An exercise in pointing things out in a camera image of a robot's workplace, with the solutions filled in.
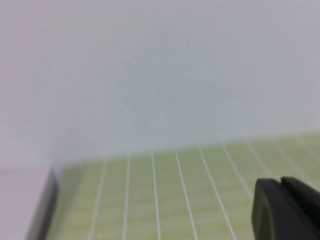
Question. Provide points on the green grid table mat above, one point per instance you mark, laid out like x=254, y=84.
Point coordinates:
x=175, y=200

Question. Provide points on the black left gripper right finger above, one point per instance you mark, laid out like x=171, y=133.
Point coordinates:
x=305, y=212

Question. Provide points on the white side board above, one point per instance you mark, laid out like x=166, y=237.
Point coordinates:
x=20, y=212

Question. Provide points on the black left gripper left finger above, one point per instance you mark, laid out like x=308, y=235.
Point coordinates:
x=267, y=215

